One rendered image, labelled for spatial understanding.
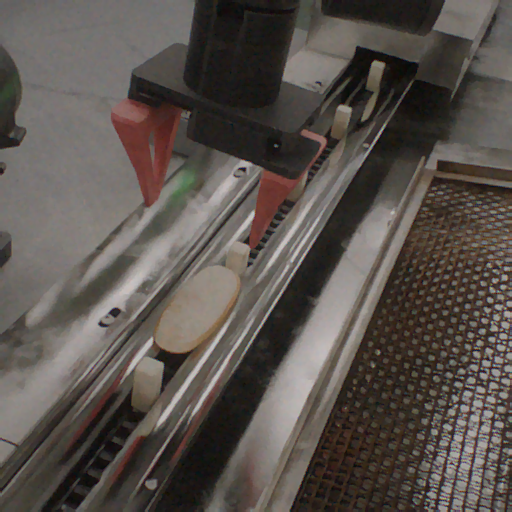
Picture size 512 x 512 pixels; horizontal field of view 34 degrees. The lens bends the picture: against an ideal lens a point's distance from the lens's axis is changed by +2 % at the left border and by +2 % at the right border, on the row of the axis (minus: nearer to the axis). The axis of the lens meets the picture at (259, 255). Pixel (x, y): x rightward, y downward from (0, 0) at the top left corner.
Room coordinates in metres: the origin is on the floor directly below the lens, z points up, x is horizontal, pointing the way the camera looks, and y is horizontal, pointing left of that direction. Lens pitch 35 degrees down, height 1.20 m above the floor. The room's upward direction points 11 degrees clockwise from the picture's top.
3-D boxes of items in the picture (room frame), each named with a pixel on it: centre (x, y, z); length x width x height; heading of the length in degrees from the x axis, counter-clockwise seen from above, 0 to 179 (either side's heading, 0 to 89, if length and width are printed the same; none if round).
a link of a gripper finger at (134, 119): (0.46, 0.06, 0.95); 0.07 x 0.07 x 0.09; 76
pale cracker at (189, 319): (0.43, 0.03, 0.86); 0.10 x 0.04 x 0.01; 166
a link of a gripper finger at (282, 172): (0.45, 0.02, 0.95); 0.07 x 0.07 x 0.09; 76
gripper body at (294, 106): (0.45, 0.04, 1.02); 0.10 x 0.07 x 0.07; 76
